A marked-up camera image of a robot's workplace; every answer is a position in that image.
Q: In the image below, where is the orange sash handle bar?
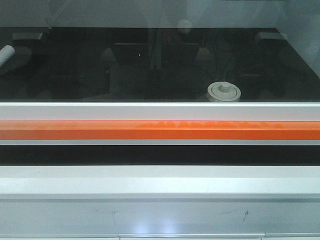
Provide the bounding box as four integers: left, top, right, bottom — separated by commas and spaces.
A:
0, 120, 320, 141

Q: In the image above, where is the white pipe at left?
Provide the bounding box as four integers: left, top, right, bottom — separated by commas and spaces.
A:
0, 45, 16, 67

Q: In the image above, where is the glass sash window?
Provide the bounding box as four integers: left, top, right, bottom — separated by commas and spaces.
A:
0, 0, 320, 121

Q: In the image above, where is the glass jar with white lid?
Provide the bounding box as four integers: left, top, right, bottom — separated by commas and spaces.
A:
206, 81, 242, 103

